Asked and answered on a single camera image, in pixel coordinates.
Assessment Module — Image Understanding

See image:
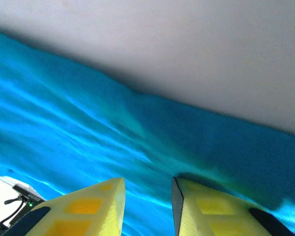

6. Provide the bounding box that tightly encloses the blue t-shirt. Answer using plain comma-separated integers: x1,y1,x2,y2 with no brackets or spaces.
0,28,295,236

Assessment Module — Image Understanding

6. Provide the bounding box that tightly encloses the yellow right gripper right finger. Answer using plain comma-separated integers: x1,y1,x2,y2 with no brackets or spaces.
171,177,295,236

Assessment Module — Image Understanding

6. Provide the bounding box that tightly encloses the black controller board green light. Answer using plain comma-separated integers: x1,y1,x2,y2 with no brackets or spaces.
0,184,47,232

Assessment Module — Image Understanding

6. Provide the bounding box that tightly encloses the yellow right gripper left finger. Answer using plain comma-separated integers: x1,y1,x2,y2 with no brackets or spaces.
4,177,126,236

